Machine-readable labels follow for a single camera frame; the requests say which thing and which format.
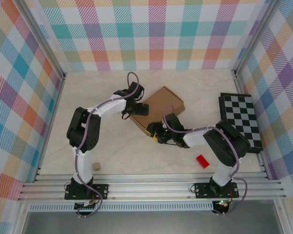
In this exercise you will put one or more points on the brown cardboard box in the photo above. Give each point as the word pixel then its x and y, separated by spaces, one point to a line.
pixel 163 104

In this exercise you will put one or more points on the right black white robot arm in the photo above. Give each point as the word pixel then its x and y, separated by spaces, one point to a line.
pixel 219 146

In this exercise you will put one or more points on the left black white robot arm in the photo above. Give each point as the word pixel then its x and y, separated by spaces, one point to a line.
pixel 75 131

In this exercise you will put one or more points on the red block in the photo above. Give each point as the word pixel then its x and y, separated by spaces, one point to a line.
pixel 202 161

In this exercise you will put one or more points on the small wooden cube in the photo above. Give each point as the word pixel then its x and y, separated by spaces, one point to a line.
pixel 96 166

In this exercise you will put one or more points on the black white chessboard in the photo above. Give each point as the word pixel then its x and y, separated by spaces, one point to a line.
pixel 241 114

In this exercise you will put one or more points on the right small circuit board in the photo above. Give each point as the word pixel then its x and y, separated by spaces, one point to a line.
pixel 222 204

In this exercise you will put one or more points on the small circuit board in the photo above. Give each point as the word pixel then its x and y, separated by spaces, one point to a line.
pixel 222 204
pixel 86 205

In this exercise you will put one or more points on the left small circuit board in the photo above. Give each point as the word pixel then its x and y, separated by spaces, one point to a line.
pixel 86 205

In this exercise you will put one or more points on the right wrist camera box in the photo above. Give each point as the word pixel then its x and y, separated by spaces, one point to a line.
pixel 164 125

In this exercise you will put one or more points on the aluminium mounting rail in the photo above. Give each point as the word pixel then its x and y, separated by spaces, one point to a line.
pixel 149 187

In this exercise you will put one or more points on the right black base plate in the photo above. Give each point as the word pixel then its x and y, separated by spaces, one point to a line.
pixel 202 191

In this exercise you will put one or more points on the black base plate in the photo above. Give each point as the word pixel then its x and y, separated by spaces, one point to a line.
pixel 202 191
pixel 102 191

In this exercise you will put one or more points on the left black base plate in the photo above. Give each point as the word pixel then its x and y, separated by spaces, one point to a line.
pixel 102 191

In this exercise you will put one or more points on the aluminium frame post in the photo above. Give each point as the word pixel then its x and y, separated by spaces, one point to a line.
pixel 256 39
pixel 41 41

